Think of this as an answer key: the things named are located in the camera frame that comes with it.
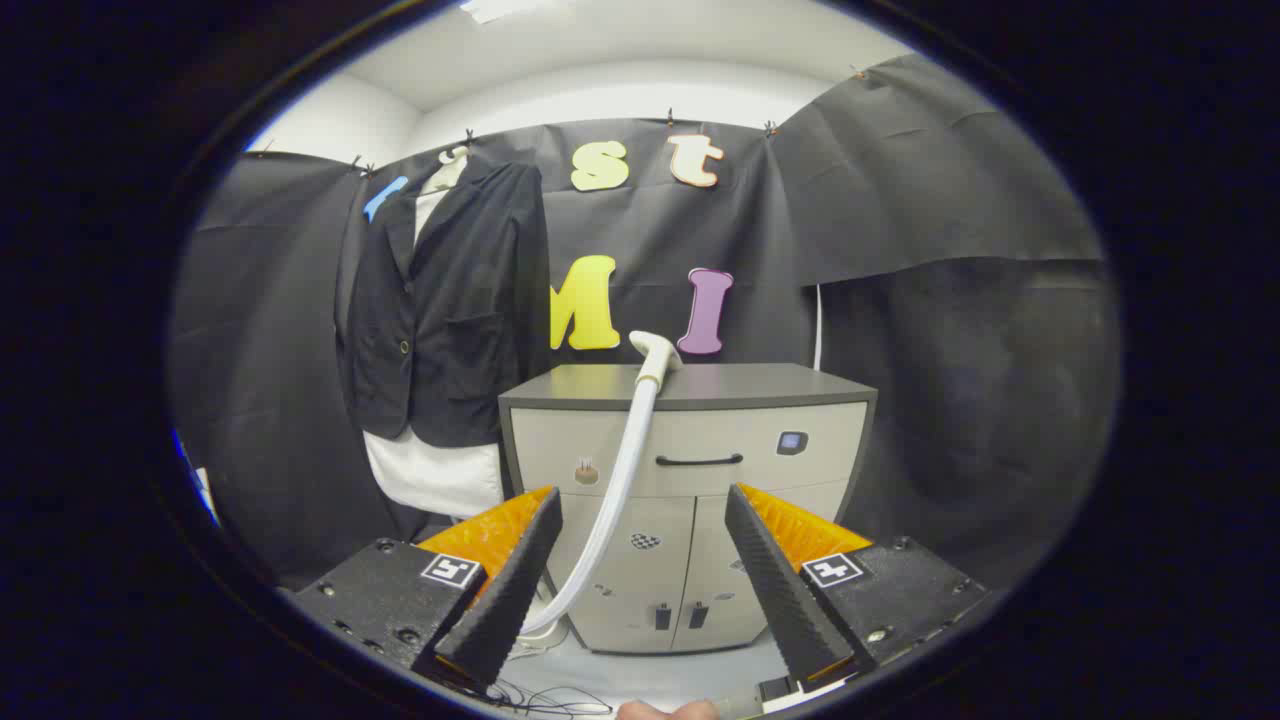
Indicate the black jacket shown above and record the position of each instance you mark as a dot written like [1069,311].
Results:
[450,300]

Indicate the white clothes hanger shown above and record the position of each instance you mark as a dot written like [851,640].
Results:
[455,155]

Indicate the white shirt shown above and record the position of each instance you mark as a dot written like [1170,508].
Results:
[430,475]

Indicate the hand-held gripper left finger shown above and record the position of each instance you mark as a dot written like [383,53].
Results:
[510,600]

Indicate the small blue-lit cabinet button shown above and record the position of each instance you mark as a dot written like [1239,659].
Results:
[792,442]

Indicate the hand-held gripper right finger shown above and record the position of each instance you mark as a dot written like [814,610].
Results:
[780,600]

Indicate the black backdrop cloth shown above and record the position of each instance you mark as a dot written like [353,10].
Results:
[900,200]

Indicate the grey cabinet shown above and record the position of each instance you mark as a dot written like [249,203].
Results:
[720,430]

